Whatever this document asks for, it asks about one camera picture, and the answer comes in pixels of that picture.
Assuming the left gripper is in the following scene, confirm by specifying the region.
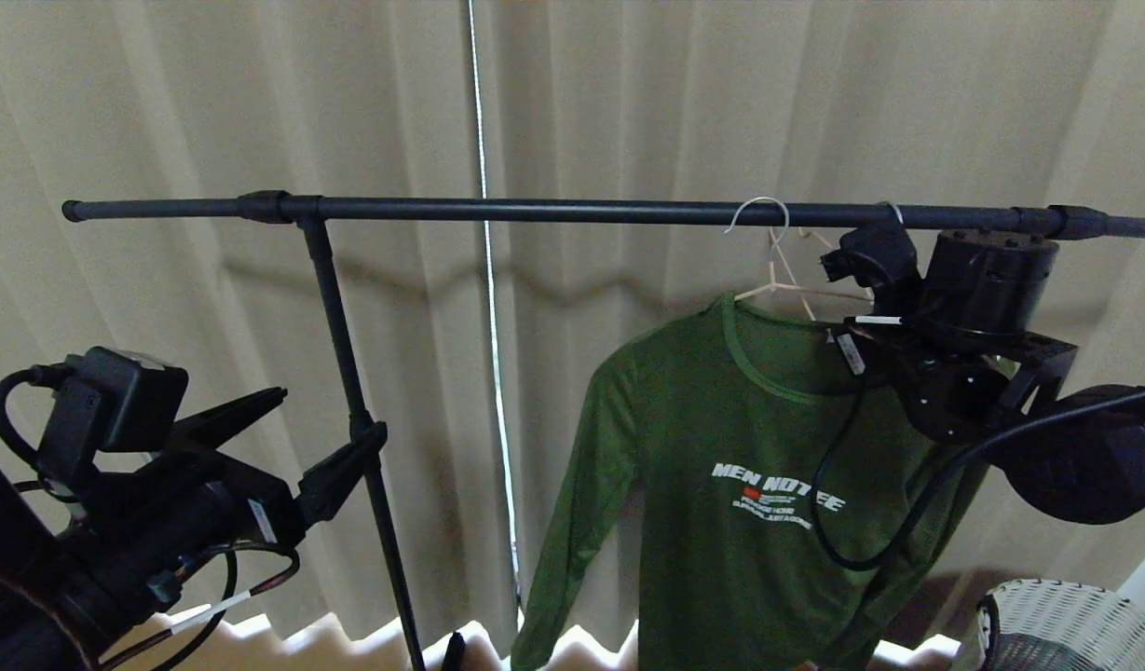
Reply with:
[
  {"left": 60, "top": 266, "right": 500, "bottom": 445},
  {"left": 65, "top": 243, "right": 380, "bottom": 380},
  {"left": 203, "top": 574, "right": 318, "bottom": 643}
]
[{"left": 69, "top": 387, "right": 388, "bottom": 635}]

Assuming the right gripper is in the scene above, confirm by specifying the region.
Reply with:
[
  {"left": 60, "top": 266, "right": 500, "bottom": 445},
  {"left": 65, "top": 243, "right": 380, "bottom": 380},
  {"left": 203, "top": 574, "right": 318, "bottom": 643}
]
[{"left": 833, "top": 317, "right": 1020, "bottom": 444}]

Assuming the pink clothes hanger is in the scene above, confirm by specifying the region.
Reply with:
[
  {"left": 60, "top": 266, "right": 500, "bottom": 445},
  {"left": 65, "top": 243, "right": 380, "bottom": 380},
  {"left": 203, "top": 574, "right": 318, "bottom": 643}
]
[
  {"left": 723, "top": 196, "right": 876, "bottom": 322},
  {"left": 796, "top": 200, "right": 906, "bottom": 322}
]

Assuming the green printed shirt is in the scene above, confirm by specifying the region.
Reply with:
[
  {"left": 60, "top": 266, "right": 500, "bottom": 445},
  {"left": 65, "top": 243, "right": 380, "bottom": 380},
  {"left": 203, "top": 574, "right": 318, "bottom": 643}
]
[{"left": 511, "top": 294, "right": 994, "bottom": 671}]

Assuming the white laundry basket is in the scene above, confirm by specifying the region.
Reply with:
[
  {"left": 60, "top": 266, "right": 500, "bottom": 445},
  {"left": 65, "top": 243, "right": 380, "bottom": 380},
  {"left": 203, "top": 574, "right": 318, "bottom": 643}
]
[{"left": 975, "top": 579, "right": 1145, "bottom": 671}]

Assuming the black clothes rack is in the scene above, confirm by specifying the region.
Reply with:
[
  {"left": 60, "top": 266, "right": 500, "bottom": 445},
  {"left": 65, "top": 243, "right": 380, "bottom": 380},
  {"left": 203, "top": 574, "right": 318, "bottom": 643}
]
[{"left": 61, "top": 190, "right": 1145, "bottom": 671}]

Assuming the beige curtain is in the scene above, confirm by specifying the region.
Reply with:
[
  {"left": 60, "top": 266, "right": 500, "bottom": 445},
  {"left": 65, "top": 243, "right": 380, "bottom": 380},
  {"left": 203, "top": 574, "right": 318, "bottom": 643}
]
[{"left": 0, "top": 0, "right": 1145, "bottom": 658}]

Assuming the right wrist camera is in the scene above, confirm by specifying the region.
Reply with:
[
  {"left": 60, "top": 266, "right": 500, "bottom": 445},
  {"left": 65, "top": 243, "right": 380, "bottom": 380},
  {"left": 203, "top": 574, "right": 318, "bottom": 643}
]
[{"left": 822, "top": 224, "right": 920, "bottom": 301}]

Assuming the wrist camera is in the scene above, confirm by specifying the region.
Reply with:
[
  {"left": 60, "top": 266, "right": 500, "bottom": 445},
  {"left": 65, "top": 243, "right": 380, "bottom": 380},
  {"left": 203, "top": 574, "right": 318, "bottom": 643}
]
[
  {"left": 36, "top": 347, "right": 189, "bottom": 495},
  {"left": 822, "top": 224, "right": 920, "bottom": 301}
]

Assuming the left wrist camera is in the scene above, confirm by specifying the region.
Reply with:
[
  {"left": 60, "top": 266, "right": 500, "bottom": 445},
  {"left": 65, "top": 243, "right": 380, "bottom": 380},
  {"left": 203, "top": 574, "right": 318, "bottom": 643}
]
[{"left": 36, "top": 347, "right": 189, "bottom": 495}]

